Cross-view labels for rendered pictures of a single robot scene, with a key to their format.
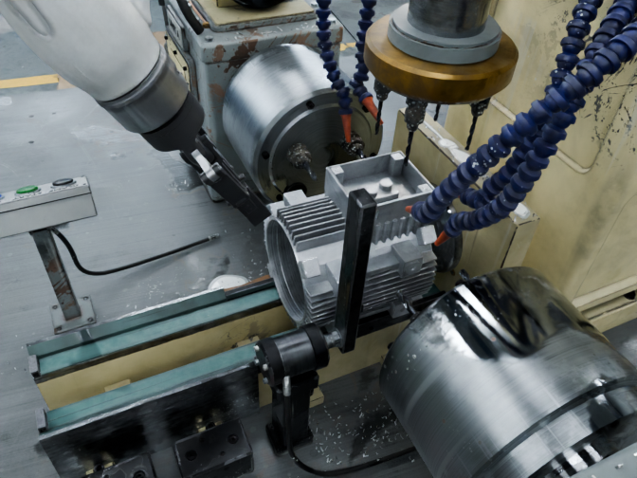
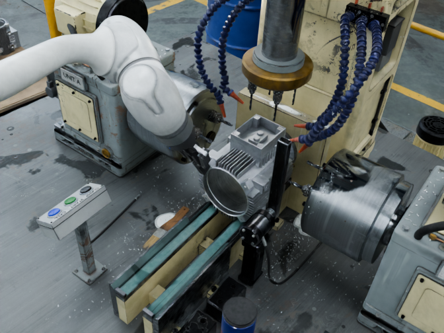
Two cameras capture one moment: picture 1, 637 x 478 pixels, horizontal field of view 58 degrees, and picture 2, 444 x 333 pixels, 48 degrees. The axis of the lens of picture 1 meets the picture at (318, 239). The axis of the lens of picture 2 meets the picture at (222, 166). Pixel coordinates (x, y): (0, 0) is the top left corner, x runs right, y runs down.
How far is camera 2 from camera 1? 0.67 m
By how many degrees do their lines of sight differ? 21
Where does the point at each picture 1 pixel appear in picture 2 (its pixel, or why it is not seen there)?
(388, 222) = (270, 150)
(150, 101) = (185, 129)
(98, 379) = (147, 289)
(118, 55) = (181, 113)
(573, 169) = not seen: hidden behind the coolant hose
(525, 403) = (375, 199)
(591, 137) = not seen: hidden behind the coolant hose
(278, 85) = not seen: hidden behind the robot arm
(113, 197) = (55, 197)
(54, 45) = (162, 117)
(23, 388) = (95, 318)
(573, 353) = (381, 174)
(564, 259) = (341, 141)
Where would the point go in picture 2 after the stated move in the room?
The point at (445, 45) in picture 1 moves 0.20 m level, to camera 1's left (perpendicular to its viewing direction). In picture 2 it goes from (289, 65) to (214, 82)
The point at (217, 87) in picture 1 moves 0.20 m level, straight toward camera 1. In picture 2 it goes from (119, 108) to (155, 142)
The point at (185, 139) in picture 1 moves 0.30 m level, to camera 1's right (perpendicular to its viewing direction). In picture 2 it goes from (192, 141) to (304, 111)
